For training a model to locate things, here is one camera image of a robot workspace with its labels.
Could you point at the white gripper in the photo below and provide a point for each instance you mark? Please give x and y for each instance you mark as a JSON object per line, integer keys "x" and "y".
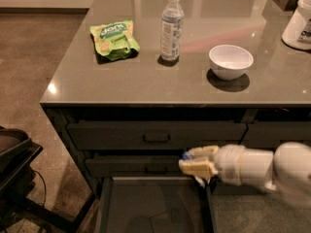
{"x": 228, "y": 163}

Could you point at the blue rxbar blueberry bar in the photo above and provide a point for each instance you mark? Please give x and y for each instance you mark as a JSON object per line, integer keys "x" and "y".
{"x": 187, "y": 156}

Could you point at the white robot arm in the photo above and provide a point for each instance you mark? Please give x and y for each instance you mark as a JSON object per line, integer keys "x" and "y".
{"x": 284, "y": 174}

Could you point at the bottom right drawer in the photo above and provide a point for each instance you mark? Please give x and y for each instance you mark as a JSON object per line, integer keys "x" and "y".
{"x": 219, "y": 188}

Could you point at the top right drawer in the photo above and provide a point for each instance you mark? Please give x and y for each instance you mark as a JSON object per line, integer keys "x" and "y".
{"x": 270, "y": 135}

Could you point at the open bottom left drawer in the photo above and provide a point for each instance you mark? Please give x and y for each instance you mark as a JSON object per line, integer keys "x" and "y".
{"x": 155, "y": 205}

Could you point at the top left drawer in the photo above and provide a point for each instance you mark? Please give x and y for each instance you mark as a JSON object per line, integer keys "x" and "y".
{"x": 152, "y": 135}

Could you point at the middle left drawer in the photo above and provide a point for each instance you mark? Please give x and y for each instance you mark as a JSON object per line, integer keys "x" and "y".
{"x": 133, "y": 166}

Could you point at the white bowl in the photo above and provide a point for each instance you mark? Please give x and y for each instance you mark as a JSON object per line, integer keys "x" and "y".
{"x": 229, "y": 62}

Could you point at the clear plastic water bottle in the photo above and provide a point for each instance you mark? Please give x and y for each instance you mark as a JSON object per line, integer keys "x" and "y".
{"x": 171, "y": 30}

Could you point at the green snack bag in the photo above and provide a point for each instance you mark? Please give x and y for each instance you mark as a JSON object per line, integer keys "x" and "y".
{"x": 115, "y": 41}

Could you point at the white canister with label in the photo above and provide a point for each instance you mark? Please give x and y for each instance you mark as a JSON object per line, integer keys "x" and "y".
{"x": 298, "y": 31}

